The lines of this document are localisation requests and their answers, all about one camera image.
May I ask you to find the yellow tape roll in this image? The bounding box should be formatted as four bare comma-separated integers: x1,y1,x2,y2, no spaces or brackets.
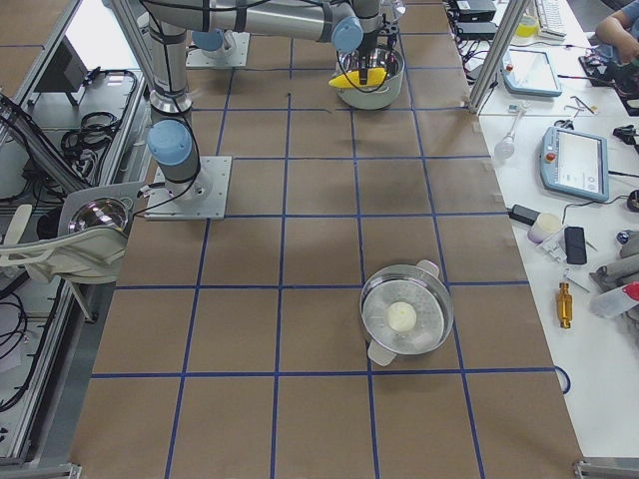
515,14,538,38

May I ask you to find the gold brass fitting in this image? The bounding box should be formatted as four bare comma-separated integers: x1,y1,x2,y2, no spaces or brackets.
555,281,573,329

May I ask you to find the purple white cup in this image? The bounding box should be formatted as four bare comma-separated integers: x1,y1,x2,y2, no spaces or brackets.
527,213,562,244

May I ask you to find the black phone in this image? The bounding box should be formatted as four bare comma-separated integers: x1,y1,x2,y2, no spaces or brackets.
564,227,587,265

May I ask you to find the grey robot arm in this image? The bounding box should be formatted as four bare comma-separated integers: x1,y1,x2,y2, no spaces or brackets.
105,1,405,120

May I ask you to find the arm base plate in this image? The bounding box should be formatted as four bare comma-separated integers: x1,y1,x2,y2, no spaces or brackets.
143,156,232,221
186,29,251,69

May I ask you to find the yellow corn cob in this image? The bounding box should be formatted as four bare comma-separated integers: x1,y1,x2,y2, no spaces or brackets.
328,67,386,89

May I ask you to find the white plastic chair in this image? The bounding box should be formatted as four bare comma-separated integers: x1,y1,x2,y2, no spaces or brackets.
1,182,142,284

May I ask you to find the far teach pendant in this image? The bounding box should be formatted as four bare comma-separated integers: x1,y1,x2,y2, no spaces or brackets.
500,49,562,98

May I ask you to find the teach pendant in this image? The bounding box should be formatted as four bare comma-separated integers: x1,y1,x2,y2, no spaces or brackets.
500,49,562,98
539,127,609,203

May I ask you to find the white light bulb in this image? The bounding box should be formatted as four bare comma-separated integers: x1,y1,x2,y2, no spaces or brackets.
493,103,527,164

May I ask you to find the black power adapter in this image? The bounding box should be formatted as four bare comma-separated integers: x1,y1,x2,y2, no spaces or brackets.
507,204,540,226

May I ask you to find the pale green cooking pot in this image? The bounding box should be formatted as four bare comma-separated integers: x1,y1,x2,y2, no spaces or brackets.
328,44,404,110

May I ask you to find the silver steamer pot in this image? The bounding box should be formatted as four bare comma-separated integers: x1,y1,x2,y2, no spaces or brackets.
359,259,454,366

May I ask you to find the white steamed bun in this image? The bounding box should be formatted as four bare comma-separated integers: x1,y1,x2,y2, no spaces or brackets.
386,301,417,333

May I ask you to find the metal bowl on tray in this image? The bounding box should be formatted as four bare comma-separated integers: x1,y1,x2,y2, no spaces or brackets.
67,198,129,234

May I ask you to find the near teach pendant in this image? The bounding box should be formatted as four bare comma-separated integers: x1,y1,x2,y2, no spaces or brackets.
539,127,609,203

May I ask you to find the aluminium frame post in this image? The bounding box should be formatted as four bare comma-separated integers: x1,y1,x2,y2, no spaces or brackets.
467,0,528,114

